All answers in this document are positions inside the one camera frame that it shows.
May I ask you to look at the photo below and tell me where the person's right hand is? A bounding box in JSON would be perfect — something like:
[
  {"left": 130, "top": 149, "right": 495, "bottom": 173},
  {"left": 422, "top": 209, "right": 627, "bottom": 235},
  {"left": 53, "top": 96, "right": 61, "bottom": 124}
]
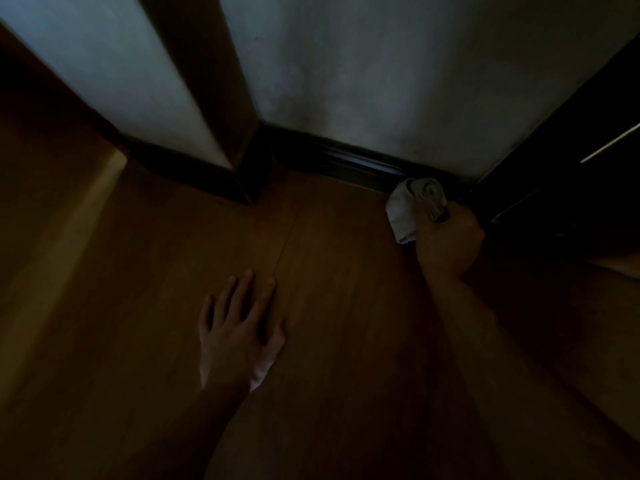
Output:
[{"left": 415, "top": 200, "right": 487, "bottom": 278}]

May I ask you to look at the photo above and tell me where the person's left hand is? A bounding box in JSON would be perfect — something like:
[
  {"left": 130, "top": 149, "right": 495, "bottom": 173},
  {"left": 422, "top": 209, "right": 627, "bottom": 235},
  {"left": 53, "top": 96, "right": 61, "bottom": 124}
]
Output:
[{"left": 197, "top": 268, "right": 287, "bottom": 393}]

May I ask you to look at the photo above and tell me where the grey cleaning cloth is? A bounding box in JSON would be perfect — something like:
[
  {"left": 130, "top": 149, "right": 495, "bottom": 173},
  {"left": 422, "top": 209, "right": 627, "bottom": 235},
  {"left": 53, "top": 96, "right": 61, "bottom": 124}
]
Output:
[{"left": 385, "top": 177, "right": 449, "bottom": 245}]

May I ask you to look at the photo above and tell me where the short black baseboard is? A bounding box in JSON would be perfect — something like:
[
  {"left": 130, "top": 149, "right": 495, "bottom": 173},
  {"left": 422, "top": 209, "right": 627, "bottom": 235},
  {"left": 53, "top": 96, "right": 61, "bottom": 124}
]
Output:
[{"left": 233, "top": 120, "right": 275, "bottom": 207}]

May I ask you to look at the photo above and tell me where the person's right forearm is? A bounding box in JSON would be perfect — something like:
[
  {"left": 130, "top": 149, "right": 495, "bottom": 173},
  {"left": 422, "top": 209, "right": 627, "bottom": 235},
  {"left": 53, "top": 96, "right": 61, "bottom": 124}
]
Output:
[{"left": 429, "top": 272, "right": 640, "bottom": 480}]

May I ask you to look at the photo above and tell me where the person's left forearm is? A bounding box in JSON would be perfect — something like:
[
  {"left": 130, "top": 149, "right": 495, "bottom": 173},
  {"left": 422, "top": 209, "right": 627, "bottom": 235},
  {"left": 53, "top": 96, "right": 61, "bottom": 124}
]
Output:
[{"left": 109, "top": 379, "right": 256, "bottom": 480}]

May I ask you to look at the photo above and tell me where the plain orange wooden door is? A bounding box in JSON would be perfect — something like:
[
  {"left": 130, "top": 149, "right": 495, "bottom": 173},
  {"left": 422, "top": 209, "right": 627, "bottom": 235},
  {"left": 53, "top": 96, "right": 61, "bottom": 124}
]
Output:
[{"left": 472, "top": 32, "right": 640, "bottom": 261}]

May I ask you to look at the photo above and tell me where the wooden door frame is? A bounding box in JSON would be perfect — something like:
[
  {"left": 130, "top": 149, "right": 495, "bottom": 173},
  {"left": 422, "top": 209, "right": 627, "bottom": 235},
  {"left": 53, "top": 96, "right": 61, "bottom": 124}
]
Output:
[{"left": 0, "top": 22, "right": 129, "bottom": 155}]

